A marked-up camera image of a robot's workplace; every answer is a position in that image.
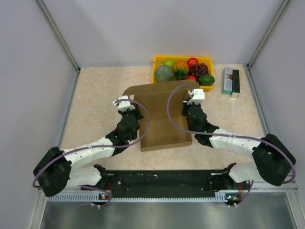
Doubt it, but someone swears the brown cardboard box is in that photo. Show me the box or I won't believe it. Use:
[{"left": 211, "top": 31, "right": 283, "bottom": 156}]
[{"left": 123, "top": 80, "right": 200, "bottom": 152}]

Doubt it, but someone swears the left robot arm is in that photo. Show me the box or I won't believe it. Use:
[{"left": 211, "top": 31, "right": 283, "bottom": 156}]
[{"left": 33, "top": 104, "right": 143, "bottom": 197}]

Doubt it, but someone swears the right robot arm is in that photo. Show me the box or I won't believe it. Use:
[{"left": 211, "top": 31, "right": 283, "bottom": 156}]
[{"left": 182, "top": 101, "right": 296, "bottom": 189}]

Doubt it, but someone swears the dark green lime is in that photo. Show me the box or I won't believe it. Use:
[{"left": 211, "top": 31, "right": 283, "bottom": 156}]
[{"left": 199, "top": 74, "right": 215, "bottom": 86}]

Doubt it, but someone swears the red apple at front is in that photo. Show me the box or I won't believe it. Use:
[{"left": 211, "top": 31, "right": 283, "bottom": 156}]
[{"left": 186, "top": 75, "right": 197, "bottom": 82}]

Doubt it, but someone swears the red apple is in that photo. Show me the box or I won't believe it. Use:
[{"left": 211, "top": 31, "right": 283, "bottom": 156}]
[
  {"left": 186, "top": 75, "right": 197, "bottom": 82},
  {"left": 187, "top": 57, "right": 199, "bottom": 69}
]

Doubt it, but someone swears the dark purple grape bunch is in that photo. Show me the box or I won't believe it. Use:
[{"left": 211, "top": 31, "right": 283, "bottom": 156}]
[{"left": 188, "top": 63, "right": 209, "bottom": 79}]

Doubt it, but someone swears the orange pineapple with leaves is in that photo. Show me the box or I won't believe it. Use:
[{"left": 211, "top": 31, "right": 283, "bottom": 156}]
[{"left": 173, "top": 61, "right": 189, "bottom": 81}]

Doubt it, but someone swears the green netted melon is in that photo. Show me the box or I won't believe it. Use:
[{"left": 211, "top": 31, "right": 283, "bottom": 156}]
[{"left": 154, "top": 65, "right": 174, "bottom": 83}]

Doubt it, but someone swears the white and black carton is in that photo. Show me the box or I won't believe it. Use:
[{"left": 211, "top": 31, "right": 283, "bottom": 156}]
[{"left": 221, "top": 67, "right": 240, "bottom": 99}]

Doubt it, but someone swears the red apple at back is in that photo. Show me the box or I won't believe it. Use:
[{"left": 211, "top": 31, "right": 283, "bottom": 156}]
[{"left": 187, "top": 57, "right": 199, "bottom": 69}]

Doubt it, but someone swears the yellow plastic fruit bin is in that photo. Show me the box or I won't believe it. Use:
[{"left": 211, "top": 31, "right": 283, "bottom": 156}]
[{"left": 153, "top": 55, "right": 214, "bottom": 92}]

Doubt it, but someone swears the light green apple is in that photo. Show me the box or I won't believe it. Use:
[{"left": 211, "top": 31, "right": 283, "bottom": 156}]
[{"left": 163, "top": 59, "right": 175, "bottom": 69}]

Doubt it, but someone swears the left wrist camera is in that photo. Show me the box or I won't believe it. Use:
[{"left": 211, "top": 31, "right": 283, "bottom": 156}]
[{"left": 113, "top": 95, "right": 135, "bottom": 112}]

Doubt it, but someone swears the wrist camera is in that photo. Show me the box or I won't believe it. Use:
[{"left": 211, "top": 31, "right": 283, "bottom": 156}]
[
  {"left": 113, "top": 95, "right": 135, "bottom": 112},
  {"left": 184, "top": 88, "right": 205, "bottom": 105}
]

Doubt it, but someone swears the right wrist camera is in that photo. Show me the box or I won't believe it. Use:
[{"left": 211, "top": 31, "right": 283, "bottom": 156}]
[{"left": 184, "top": 88, "right": 205, "bottom": 105}]

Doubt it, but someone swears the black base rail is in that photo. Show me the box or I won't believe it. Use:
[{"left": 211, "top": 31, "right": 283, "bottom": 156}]
[{"left": 40, "top": 169, "right": 297, "bottom": 203}]

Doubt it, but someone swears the right aluminium frame post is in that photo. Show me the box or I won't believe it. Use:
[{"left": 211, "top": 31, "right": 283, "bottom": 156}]
[{"left": 246, "top": 0, "right": 292, "bottom": 70}]

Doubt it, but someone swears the aluminium frame post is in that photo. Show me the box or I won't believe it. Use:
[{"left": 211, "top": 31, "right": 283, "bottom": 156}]
[
  {"left": 246, "top": 0, "right": 292, "bottom": 70},
  {"left": 35, "top": 0, "right": 81, "bottom": 73}
]

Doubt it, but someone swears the left aluminium frame post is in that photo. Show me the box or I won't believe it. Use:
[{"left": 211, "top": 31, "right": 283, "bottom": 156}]
[{"left": 35, "top": 0, "right": 81, "bottom": 73}]

